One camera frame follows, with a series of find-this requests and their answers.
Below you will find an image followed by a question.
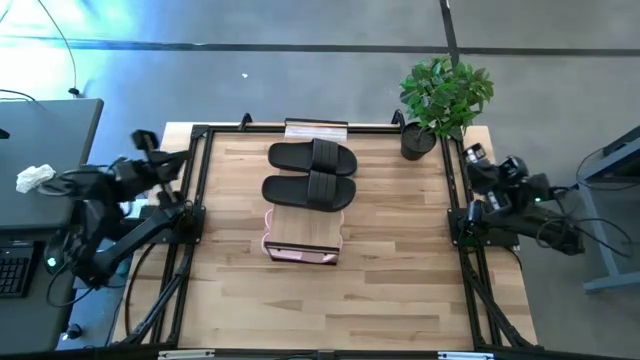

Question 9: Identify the green potted plant black pot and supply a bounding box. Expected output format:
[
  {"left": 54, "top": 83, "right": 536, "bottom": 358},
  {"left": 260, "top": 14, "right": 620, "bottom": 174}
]
[{"left": 398, "top": 54, "right": 495, "bottom": 162}]

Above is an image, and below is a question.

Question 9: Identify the grey metal table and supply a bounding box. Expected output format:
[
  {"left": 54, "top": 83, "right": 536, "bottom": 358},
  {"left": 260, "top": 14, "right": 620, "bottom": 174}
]
[{"left": 577, "top": 124, "right": 640, "bottom": 294}]

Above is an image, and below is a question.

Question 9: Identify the grey desk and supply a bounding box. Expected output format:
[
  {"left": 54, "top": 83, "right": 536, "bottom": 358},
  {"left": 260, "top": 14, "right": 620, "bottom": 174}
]
[{"left": 0, "top": 98, "right": 105, "bottom": 354}]

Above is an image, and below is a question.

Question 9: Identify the black metal table frame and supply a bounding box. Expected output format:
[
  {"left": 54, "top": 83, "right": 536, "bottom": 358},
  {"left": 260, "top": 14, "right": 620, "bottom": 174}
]
[{"left": 112, "top": 110, "right": 539, "bottom": 360}]

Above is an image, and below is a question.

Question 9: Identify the black rubber slide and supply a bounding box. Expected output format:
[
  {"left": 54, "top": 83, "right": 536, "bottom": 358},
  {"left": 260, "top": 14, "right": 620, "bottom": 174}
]
[
  {"left": 261, "top": 170, "right": 357, "bottom": 213},
  {"left": 267, "top": 138, "right": 359, "bottom": 177}
]

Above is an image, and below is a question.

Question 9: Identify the wooden shelf with black frame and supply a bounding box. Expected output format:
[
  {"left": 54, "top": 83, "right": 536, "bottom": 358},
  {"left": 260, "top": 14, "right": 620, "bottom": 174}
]
[{"left": 263, "top": 118, "right": 350, "bottom": 265}]

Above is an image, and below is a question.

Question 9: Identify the black keyboard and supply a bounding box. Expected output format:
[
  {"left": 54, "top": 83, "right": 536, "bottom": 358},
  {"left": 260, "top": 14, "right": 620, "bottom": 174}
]
[{"left": 0, "top": 243, "right": 32, "bottom": 299}]

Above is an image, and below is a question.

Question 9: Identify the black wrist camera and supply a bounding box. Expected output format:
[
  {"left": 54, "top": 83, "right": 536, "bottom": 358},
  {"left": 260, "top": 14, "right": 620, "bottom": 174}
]
[{"left": 487, "top": 191, "right": 512, "bottom": 214}]

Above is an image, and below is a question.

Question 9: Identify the white crumpled cloth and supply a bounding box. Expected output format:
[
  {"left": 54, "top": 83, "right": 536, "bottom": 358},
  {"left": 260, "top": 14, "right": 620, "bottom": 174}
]
[{"left": 15, "top": 163, "right": 57, "bottom": 194}]

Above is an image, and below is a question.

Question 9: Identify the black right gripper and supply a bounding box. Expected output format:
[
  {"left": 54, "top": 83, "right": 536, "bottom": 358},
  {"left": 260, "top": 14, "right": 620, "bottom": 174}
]
[{"left": 463, "top": 143, "right": 529, "bottom": 226}]

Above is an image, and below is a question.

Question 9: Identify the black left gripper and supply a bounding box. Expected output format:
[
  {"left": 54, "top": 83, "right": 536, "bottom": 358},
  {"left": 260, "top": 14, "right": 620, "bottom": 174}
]
[{"left": 119, "top": 129, "right": 190, "bottom": 206}]

